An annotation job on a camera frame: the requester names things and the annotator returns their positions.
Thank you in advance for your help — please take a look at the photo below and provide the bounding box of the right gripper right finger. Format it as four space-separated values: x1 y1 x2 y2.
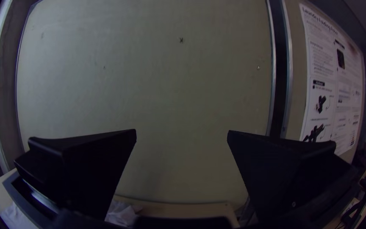
227 130 360 223

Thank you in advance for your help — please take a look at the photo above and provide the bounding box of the white printed wall poster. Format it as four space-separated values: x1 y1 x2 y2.
299 2 366 156

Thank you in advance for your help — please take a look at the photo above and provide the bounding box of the white t-shirt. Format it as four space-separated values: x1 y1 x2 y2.
0 199 143 229

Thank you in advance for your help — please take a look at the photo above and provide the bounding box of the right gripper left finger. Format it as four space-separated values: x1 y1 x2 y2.
14 128 137 221

